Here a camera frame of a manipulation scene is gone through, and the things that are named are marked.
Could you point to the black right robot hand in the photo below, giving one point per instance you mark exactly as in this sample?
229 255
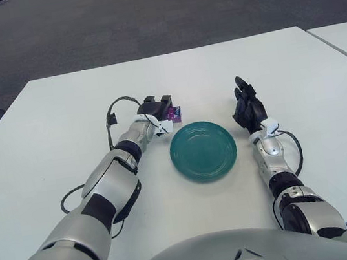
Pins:
250 112

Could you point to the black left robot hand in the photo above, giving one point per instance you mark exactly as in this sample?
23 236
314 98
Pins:
152 107

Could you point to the blue purple gum box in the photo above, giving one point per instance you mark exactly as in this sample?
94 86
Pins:
176 114

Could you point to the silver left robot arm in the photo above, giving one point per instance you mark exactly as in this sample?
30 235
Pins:
108 175

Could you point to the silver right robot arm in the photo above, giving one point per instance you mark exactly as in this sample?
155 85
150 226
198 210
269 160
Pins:
272 148

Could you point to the teal green round plate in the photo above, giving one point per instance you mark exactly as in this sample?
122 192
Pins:
203 151

